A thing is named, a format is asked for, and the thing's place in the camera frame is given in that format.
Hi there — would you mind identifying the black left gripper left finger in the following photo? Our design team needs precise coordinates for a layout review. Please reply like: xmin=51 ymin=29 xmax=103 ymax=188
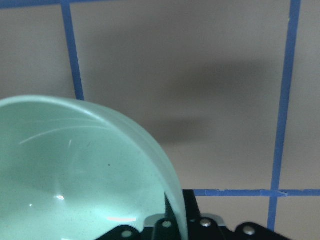
xmin=97 ymin=191 xmax=187 ymax=240

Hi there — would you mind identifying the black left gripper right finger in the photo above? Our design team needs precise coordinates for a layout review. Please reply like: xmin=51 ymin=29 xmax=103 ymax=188
xmin=182 ymin=189 xmax=288 ymax=240

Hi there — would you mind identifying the green bowl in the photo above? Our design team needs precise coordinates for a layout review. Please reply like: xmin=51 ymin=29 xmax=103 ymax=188
xmin=0 ymin=95 xmax=182 ymax=240

